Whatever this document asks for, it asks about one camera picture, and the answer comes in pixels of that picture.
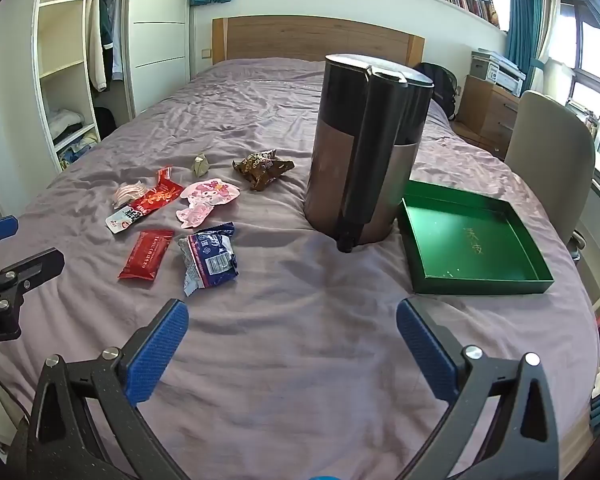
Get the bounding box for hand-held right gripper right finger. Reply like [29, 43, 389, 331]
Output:
[396, 297, 561, 480]

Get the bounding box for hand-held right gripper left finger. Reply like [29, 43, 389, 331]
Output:
[26, 298, 191, 480]

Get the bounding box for red rectangular snack packet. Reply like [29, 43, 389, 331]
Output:
[118, 230, 176, 282]

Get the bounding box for blue white snack packet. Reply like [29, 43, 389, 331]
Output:
[178, 222, 240, 297]

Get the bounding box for pink striped snack packet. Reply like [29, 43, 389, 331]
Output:
[113, 181, 146, 209]

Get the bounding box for green tray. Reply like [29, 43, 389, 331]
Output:
[397, 178, 555, 295]

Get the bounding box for red white snack packet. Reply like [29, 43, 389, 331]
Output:
[105, 167, 185, 236]

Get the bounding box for pink cartoon snack packet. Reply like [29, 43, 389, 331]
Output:
[176, 178, 242, 230]

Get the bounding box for brown snack packet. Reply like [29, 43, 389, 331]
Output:
[232, 148, 296, 192]

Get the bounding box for pile of clothes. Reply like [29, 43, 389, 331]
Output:
[57, 132, 101, 168]

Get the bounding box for bed with purple sheet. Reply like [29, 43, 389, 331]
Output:
[0, 57, 600, 480]

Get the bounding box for folded clothes stack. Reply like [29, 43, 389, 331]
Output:
[50, 107, 86, 141]

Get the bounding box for black bag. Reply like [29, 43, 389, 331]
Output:
[94, 107, 117, 141]

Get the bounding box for brown black appliance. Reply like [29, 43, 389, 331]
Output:
[303, 53, 434, 253]

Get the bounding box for hanging cream jacket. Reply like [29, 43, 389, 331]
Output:
[85, 0, 109, 93]

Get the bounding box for beige chair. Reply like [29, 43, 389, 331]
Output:
[504, 90, 597, 246]

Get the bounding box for hanging dark garment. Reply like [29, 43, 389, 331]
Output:
[102, 0, 126, 83]

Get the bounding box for white wardrobe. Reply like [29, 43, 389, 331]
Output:
[30, 0, 193, 176]

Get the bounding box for wooden nightstand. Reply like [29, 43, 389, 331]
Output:
[455, 75, 521, 153]

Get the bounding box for black backpack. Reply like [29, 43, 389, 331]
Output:
[414, 62, 458, 121]

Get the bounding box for white grey printer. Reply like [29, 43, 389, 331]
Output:
[470, 49, 527, 97]

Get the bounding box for wooden headboard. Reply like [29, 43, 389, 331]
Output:
[212, 16, 426, 67]

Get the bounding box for window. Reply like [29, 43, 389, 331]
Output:
[550, 0, 600, 161]

